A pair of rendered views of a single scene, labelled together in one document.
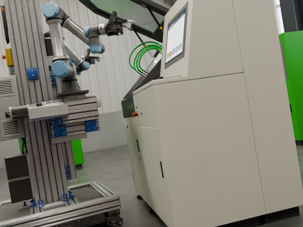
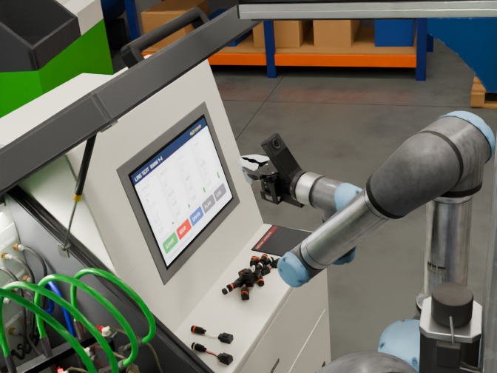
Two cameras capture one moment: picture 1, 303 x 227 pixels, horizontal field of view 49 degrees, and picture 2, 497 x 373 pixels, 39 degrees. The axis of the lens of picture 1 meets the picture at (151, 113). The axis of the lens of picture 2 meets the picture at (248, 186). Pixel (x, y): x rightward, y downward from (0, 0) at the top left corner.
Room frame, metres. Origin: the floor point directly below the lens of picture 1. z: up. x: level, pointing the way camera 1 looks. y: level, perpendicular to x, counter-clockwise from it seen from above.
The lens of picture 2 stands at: (3.51, 1.06, 2.21)
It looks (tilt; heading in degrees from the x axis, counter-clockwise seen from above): 28 degrees down; 221
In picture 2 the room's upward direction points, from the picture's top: 6 degrees counter-clockwise
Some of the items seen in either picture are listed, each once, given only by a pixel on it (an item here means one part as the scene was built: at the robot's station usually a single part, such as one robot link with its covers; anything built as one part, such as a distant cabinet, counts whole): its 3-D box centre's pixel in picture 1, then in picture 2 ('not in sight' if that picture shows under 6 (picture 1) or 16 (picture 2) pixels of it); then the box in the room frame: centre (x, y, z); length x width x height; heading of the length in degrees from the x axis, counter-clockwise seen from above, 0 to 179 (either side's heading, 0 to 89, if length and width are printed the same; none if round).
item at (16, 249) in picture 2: not in sight; (15, 289); (2.79, -0.36, 1.20); 0.13 x 0.03 x 0.31; 13
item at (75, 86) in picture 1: (71, 86); not in sight; (2.51, 0.57, 1.09); 0.15 x 0.15 x 0.10
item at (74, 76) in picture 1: (68, 71); (410, 360); (2.50, 0.58, 1.20); 0.13 x 0.12 x 0.14; 175
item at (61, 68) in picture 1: (57, 41); (446, 245); (2.38, 0.59, 1.41); 0.15 x 0.12 x 0.55; 175
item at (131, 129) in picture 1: (135, 155); not in sight; (2.91, 0.20, 0.44); 0.65 x 0.02 x 0.68; 13
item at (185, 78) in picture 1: (156, 86); (248, 291); (2.25, -0.06, 0.96); 0.70 x 0.22 x 0.03; 13
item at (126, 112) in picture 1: (130, 107); not in sight; (2.91, 0.18, 0.87); 0.62 x 0.04 x 0.16; 13
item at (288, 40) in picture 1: (291, 89); not in sight; (5.23, -2.25, 0.81); 1.05 x 0.81 x 1.62; 15
